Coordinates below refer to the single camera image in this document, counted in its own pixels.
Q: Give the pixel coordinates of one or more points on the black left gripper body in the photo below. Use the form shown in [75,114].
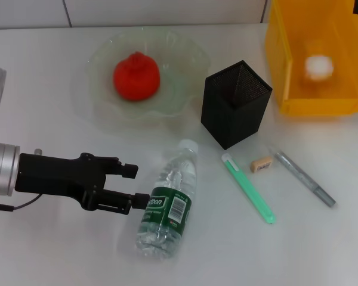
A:
[56,175]

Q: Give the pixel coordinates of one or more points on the beige eraser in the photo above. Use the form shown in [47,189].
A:
[261,164]

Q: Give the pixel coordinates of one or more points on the yellow plastic bin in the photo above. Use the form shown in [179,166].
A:
[316,102]

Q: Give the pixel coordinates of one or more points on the grey pen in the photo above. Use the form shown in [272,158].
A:
[304,178]

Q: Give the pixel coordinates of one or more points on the white paper ball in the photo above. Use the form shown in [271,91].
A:
[319,67]

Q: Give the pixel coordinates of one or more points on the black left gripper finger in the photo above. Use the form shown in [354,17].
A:
[141,202]
[129,171]

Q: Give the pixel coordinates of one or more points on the pale green glass fruit plate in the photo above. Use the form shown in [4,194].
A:
[182,74]

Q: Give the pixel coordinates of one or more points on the black mesh pen holder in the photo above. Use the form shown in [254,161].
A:
[229,122]

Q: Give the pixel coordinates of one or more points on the clear green-label water bottle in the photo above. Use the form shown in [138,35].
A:
[170,202]

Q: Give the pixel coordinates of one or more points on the red-orange plush orange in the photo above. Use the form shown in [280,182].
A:
[135,77]

